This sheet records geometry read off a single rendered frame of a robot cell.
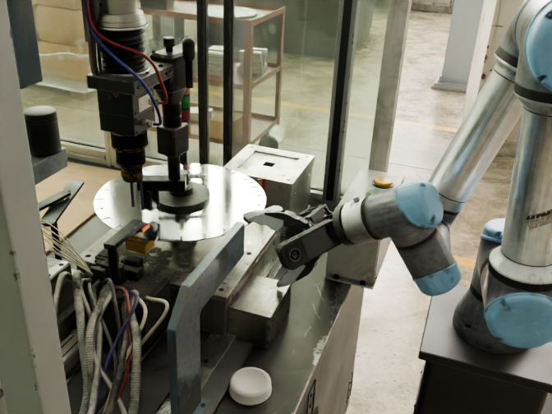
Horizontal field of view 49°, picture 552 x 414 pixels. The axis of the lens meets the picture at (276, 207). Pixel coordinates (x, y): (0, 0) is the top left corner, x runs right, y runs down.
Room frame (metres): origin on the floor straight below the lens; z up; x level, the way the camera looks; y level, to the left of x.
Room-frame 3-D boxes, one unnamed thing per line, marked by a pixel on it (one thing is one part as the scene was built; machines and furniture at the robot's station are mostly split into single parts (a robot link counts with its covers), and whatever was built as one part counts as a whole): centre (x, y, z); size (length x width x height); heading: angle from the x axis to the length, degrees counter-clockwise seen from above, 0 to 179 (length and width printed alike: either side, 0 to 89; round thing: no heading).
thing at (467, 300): (0.95, -0.43, 0.80); 0.15 x 0.15 x 0.10
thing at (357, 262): (1.21, -0.21, 0.82); 0.28 x 0.11 x 0.15; 162
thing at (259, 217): (0.98, 0.01, 0.96); 0.09 x 0.06 x 0.03; 61
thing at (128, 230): (0.87, 0.25, 0.95); 0.10 x 0.03 x 0.07; 162
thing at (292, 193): (1.35, 0.02, 0.82); 0.18 x 0.18 x 0.15; 72
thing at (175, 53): (0.98, 0.18, 1.17); 0.06 x 0.05 x 0.20; 153
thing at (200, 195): (1.05, 0.19, 0.96); 0.11 x 0.11 x 0.03
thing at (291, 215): (0.94, -0.02, 0.97); 0.09 x 0.02 x 0.05; 61
